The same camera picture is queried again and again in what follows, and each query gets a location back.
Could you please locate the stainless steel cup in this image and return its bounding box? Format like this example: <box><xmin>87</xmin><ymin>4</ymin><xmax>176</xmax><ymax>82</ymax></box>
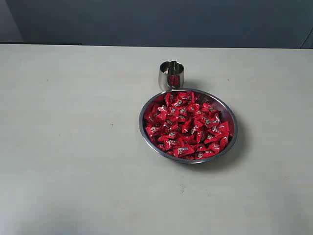
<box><xmin>158</xmin><ymin>61</ymin><xmax>184</xmax><ymax>91</ymax></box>

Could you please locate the steel bowl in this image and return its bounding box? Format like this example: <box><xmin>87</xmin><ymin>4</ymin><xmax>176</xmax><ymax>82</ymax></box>
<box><xmin>139</xmin><ymin>89</ymin><xmax>238</xmax><ymax>164</ymax></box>

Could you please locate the red wrapped candy left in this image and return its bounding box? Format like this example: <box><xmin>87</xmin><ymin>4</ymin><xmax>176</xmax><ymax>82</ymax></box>
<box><xmin>145</xmin><ymin>126</ymin><xmax>161</xmax><ymax>138</ymax></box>

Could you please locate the red wrapped candy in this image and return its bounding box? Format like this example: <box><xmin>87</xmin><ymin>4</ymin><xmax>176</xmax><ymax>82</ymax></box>
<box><xmin>173</xmin><ymin>143</ymin><xmax>195</xmax><ymax>158</ymax></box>
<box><xmin>177</xmin><ymin>92</ymin><xmax>195</xmax><ymax>103</ymax></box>
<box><xmin>145</xmin><ymin>126</ymin><xmax>161</xmax><ymax>138</ymax></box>
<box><xmin>211</xmin><ymin>121</ymin><xmax>230</xmax><ymax>136</ymax></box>

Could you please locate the red wrapped candy top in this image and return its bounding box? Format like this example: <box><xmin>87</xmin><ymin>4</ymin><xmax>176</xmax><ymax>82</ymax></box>
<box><xmin>177</xmin><ymin>92</ymin><xmax>195</xmax><ymax>103</ymax></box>

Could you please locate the red wrapped candy front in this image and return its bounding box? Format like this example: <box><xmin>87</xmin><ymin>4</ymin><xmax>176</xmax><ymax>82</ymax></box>
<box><xmin>173</xmin><ymin>143</ymin><xmax>195</xmax><ymax>158</ymax></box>

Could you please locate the red wrapped candy right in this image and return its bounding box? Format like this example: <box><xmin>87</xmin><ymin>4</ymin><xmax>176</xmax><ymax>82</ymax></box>
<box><xmin>211</xmin><ymin>121</ymin><xmax>230</xmax><ymax>136</ymax></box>

